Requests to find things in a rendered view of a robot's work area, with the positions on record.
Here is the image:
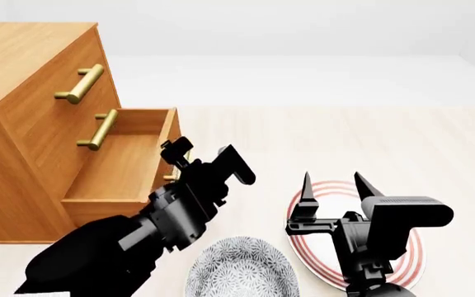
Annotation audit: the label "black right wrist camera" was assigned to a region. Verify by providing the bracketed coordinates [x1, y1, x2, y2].
[360, 195, 455, 262]

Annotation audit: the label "brass drawer handle gripped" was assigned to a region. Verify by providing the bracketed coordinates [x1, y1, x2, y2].
[162, 150, 192, 182]

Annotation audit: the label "grey floral patterned bowl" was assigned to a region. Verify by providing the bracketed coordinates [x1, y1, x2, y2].
[185, 235, 300, 297]

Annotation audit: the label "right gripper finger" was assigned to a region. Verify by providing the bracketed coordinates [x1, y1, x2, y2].
[353, 171, 386, 219]
[294, 171, 320, 220]

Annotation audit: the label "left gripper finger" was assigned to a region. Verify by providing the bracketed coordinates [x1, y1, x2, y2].
[159, 139, 186, 168]
[172, 135, 195, 159]

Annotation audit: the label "wooden three-drawer cabinet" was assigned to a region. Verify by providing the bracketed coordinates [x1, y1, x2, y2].
[0, 21, 182, 245]

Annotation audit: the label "wooden drawer front closed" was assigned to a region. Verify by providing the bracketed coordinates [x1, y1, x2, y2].
[27, 68, 123, 201]

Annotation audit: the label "wooden drawer front large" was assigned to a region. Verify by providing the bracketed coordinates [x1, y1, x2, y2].
[0, 25, 114, 161]

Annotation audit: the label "white plate red rings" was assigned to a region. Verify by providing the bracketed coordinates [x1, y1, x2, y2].
[282, 180, 426, 292]

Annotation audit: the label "long brass bar handle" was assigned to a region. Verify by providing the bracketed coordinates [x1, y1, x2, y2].
[53, 63, 106, 106]

